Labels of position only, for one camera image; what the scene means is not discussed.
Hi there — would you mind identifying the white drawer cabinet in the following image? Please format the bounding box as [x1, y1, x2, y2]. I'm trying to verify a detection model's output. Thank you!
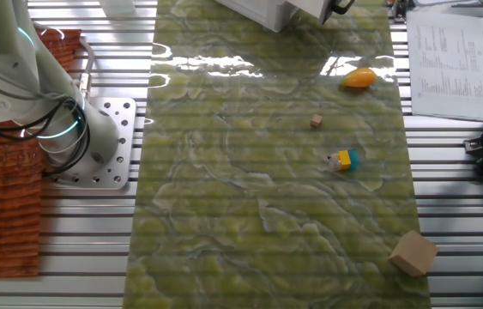
[214, 0, 296, 33]

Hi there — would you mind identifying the green marble pattern mat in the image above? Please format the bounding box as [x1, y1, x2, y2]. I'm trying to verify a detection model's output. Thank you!
[122, 0, 433, 309]

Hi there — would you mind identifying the yellow teal toy block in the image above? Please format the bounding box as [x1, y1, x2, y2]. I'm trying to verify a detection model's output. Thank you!
[327, 148, 361, 173]

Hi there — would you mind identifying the yellow toy mango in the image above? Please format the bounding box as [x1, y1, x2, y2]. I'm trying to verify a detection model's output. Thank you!
[339, 67, 378, 89]

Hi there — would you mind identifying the large wooden block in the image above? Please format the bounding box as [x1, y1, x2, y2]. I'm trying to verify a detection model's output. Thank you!
[388, 230, 440, 278]

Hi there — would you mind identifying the printed white paper sheet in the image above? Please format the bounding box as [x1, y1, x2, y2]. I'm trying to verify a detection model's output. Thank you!
[406, 10, 483, 124]

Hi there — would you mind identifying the red-brown wood grain board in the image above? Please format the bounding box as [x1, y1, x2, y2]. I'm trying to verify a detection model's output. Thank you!
[0, 28, 83, 278]

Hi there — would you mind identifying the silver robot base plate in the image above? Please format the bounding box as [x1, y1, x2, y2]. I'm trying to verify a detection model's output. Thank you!
[45, 96, 138, 190]

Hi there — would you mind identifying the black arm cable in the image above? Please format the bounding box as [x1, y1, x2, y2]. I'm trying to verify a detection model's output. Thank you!
[0, 96, 93, 175]

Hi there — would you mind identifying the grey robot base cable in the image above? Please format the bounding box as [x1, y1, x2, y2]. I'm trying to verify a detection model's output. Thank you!
[75, 36, 96, 102]

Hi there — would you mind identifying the silver frame bracket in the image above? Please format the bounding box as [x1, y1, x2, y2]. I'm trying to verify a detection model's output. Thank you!
[389, 0, 412, 23]

